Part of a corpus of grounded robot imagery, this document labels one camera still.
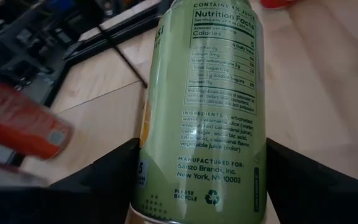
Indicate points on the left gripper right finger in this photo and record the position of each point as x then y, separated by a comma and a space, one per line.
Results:
315, 196

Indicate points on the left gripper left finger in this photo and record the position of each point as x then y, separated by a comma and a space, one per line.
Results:
82, 196

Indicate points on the red beverage can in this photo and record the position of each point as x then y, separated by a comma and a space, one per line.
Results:
17, 124

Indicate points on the light green beverage can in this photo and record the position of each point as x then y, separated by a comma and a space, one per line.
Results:
204, 93

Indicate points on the red can white print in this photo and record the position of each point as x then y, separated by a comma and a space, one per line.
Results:
275, 3

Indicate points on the black metal table frame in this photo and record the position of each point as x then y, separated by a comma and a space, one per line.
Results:
135, 29

